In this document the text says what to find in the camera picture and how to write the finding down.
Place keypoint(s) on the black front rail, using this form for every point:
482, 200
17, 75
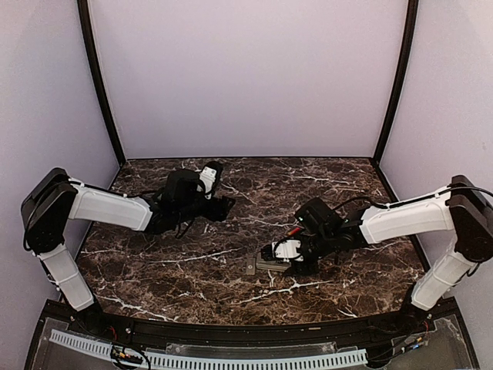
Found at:
370, 330

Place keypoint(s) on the black vertical frame post left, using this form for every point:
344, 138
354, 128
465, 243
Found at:
97, 80

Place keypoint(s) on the red battery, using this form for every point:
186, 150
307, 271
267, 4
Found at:
293, 231

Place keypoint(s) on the grey battery cover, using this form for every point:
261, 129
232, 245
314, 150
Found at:
251, 266

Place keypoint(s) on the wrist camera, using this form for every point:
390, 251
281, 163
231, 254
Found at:
210, 176
283, 251

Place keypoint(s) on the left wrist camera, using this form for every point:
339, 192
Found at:
210, 176

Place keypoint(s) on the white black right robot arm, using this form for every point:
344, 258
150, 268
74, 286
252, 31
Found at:
460, 207

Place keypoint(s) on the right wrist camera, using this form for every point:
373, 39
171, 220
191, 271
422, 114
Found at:
283, 251

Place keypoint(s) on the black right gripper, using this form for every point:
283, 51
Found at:
301, 270

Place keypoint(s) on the black vertical frame post right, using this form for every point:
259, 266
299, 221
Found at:
399, 78

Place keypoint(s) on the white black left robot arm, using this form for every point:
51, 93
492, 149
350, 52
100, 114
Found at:
58, 198

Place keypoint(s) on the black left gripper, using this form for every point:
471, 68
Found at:
219, 208

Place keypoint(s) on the white slotted cable duct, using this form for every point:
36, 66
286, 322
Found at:
175, 356

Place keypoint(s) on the black vertical frame post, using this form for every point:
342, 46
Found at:
97, 80
399, 78

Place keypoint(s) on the white remote control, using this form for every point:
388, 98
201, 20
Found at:
262, 264

